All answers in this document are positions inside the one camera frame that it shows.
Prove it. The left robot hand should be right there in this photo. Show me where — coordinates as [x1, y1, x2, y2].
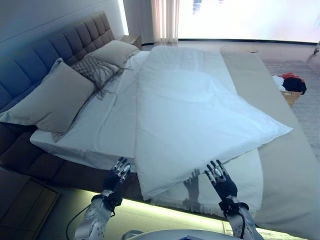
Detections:
[103, 156, 132, 195]

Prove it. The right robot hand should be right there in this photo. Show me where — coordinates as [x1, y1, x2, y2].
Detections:
[204, 159, 238, 200]

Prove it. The white duvet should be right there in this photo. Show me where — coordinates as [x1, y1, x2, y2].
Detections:
[133, 44, 294, 220]

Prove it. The beige bed runner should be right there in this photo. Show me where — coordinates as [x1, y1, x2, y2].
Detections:
[219, 46, 320, 240]

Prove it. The white bed sheet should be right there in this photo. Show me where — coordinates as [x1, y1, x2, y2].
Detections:
[29, 51, 151, 176]

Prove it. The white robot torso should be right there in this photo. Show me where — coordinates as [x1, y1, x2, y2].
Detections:
[122, 228, 236, 240]

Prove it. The large beige pillow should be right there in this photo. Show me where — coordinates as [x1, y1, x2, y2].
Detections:
[0, 57, 97, 134]
[86, 39, 141, 68]

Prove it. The grey floor rug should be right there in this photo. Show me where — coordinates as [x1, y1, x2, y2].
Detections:
[262, 57, 320, 161]

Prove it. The woven fringed cushion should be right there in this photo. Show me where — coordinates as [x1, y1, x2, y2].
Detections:
[71, 55, 125, 106]

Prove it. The white garment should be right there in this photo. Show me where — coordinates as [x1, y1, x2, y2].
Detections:
[272, 74, 286, 92]

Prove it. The black garment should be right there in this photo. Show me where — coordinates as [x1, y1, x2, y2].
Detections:
[282, 78, 307, 96]

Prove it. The orange garment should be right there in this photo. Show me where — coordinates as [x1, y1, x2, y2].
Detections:
[279, 72, 305, 81]

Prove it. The light wooden nightstand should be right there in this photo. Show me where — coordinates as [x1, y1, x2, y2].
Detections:
[117, 34, 142, 50]

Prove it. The round beige woven mat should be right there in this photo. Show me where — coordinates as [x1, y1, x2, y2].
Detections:
[219, 44, 261, 54]

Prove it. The brown tufted headboard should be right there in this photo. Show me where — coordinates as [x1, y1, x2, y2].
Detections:
[0, 11, 111, 113]

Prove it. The beige curtain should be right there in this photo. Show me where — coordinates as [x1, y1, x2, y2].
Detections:
[149, 0, 180, 45]

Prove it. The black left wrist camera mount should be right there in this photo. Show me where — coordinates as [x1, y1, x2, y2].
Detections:
[104, 191, 123, 207]

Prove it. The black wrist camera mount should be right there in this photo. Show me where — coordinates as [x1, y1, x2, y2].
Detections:
[218, 198, 250, 217]
[104, 191, 123, 207]

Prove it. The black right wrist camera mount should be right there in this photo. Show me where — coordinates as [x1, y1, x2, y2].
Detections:
[218, 198, 250, 217]

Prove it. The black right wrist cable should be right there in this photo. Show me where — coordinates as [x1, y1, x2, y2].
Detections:
[239, 214, 248, 238]

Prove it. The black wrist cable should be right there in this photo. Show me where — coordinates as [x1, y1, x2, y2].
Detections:
[239, 214, 248, 238]
[68, 208, 87, 235]

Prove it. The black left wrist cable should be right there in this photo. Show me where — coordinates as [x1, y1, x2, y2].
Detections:
[68, 208, 87, 235]

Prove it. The brown upholstered bed frame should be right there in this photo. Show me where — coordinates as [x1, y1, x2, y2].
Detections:
[0, 122, 141, 201]

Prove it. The lit wall light strip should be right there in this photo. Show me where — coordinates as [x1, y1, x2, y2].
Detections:
[116, 0, 130, 36]

